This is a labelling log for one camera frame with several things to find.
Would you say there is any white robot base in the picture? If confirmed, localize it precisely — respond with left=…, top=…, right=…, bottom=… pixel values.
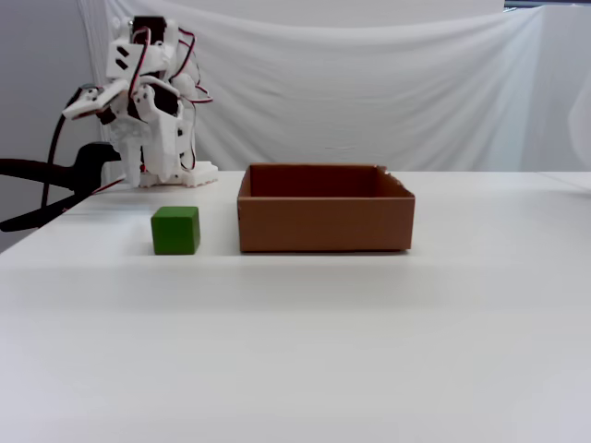
left=138, top=161, right=220, bottom=189

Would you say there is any red black servo cable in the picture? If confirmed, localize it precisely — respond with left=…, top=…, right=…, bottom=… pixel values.
left=129, top=26, right=152, bottom=101
left=177, top=103, right=199, bottom=172
left=176, top=28, right=215, bottom=106

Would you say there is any brown cardboard box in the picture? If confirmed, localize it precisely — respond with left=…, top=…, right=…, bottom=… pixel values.
left=236, top=162, right=416, bottom=254

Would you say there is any black table clamp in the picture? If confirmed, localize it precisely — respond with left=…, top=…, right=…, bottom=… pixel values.
left=0, top=142, right=122, bottom=233

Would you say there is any white cloth backdrop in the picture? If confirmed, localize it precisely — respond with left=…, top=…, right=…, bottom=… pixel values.
left=103, top=0, right=591, bottom=174

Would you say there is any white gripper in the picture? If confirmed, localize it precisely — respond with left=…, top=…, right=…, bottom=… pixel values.
left=109, top=78, right=187, bottom=189

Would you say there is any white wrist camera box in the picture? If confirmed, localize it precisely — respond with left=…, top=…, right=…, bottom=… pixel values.
left=62, top=84, right=127, bottom=122

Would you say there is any green cube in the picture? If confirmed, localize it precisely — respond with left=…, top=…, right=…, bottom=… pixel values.
left=151, top=205, right=201, bottom=256

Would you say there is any black camera cable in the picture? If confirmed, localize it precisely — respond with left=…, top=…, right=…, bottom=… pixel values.
left=41, top=84, right=93, bottom=210

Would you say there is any red white base cable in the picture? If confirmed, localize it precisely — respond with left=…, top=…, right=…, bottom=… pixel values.
left=86, top=176, right=127, bottom=198

